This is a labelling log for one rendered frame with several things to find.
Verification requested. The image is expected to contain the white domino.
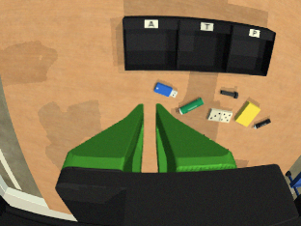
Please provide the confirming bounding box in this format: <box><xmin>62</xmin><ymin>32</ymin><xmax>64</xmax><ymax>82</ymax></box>
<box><xmin>207</xmin><ymin>108</ymin><xmax>233</xmax><ymax>123</ymax></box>

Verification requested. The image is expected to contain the black three-compartment bin rack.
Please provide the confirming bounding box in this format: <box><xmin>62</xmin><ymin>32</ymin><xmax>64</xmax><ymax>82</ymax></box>
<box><xmin>123</xmin><ymin>15</ymin><xmax>276</xmax><ymax>76</ymax></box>

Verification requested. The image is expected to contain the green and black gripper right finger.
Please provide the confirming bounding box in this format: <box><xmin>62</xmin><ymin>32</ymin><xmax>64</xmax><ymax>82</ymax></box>
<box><xmin>155</xmin><ymin>103</ymin><xmax>237</xmax><ymax>172</ymax></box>

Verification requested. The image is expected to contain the black bolt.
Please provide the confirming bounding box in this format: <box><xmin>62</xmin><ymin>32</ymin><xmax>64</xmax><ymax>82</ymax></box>
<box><xmin>220</xmin><ymin>90</ymin><xmax>238</xmax><ymax>99</ymax></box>

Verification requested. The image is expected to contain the blue usb stick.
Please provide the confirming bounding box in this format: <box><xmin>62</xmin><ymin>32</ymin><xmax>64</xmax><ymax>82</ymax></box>
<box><xmin>154</xmin><ymin>82</ymin><xmax>178</xmax><ymax>98</ymax></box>

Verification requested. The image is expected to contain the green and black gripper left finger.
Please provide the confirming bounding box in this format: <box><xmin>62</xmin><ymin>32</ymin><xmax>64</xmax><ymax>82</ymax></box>
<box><xmin>62</xmin><ymin>103</ymin><xmax>144</xmax><ymax>172</ymax></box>

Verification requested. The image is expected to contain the green battery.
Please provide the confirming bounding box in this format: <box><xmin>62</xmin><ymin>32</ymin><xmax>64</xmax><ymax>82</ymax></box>
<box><xmin>178</xmin><ymin>98</ymin><xmax>204</xmax><ymax>115</ymax></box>

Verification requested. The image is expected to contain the yellow sticky note pad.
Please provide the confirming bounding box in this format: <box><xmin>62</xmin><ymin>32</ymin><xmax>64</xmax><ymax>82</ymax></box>
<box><xmin>234</xmin><ymin>101</ymin><xmax>260</xmax><ymax>127</ymax></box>

